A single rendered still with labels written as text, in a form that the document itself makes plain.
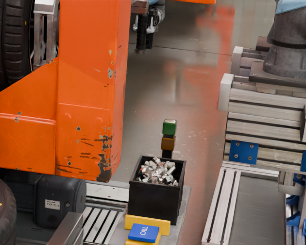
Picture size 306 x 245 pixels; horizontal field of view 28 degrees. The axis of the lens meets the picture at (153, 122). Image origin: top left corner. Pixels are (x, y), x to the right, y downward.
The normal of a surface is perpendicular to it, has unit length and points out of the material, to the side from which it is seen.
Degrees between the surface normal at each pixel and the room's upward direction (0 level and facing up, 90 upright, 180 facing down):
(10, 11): 74
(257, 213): 0
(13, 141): 90
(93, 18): 90
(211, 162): 0
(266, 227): 0
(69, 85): 90
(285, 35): 90
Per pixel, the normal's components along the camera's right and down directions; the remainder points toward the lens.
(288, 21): -0.51, 0.23
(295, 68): 0.14, 0.03
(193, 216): 0.08, -0.94
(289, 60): -0.14, 0.00
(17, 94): -0.17, 0.30
